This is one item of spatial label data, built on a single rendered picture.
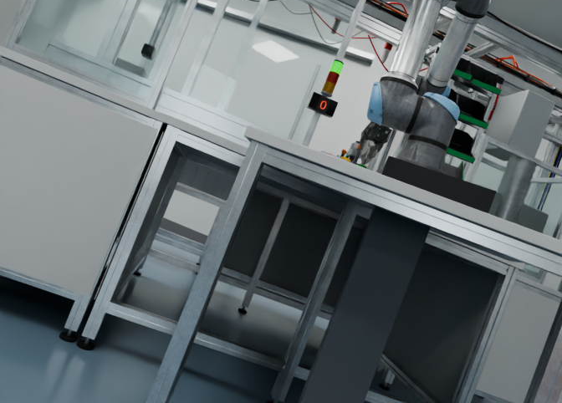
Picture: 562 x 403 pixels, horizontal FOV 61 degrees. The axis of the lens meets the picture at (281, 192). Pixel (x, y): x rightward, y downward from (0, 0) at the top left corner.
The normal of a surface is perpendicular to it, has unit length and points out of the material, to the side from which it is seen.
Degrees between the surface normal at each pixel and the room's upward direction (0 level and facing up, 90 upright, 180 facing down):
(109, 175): 90
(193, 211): 90
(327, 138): 90
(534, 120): 90
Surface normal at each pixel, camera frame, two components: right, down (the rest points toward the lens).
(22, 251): 0.17, 0.02
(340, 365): -0.14, -0.10
